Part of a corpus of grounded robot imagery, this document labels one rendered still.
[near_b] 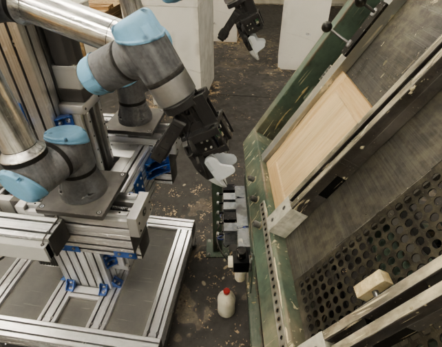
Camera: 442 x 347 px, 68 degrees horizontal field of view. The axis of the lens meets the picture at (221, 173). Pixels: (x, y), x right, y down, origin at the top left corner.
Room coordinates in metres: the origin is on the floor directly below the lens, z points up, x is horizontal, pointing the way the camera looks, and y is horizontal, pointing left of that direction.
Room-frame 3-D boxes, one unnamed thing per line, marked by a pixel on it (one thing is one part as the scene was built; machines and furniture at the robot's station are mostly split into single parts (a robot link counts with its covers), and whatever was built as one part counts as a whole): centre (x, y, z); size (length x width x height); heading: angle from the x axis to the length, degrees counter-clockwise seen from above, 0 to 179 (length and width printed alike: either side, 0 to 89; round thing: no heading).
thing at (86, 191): (0.84, 0.46, 1.09); 0.15 x 0.15 x 0.10
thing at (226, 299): (0.99, -0.03, 0.10); 0.10 x 0.10 x 0.20
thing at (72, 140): (0.83, 0.46, 1.20); 0.13 x 0.12 x 0.14; 158
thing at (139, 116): (1.33, 0.39, 1.09); 0.15 x 0.15 x 0.10
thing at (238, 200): (0.99, -0.05, 0.69); 0.50 x 0.14 x 0.24; 0
